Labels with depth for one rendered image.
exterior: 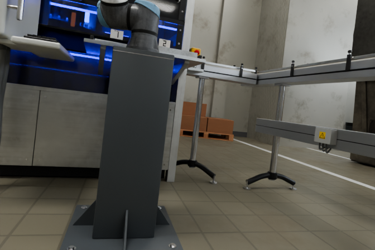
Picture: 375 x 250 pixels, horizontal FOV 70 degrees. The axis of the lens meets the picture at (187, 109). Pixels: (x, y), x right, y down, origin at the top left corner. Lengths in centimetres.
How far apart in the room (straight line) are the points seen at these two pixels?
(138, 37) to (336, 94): 566
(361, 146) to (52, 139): 183
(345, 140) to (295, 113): 416
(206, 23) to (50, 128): 500
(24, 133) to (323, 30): 574
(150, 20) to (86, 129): 99
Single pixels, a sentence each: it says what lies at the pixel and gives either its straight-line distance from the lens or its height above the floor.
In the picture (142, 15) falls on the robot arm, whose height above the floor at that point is 95.
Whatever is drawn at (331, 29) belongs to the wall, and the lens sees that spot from 656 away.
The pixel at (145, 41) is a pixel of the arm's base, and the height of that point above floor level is 84.
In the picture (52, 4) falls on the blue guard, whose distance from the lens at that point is 202.
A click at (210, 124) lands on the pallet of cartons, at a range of 521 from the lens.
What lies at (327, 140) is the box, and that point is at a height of 48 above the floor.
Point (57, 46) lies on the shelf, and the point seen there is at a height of 79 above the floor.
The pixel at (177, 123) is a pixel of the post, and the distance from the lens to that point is 201.
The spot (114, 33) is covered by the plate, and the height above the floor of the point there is 102.
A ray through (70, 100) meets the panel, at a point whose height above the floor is 53.
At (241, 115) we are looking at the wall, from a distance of 652.
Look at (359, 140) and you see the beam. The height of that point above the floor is 51.
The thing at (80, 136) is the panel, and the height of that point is 30.
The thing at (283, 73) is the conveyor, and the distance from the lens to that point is 216.
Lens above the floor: 58
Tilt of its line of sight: 1 degrees down
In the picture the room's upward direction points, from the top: 6 degrees clockwise
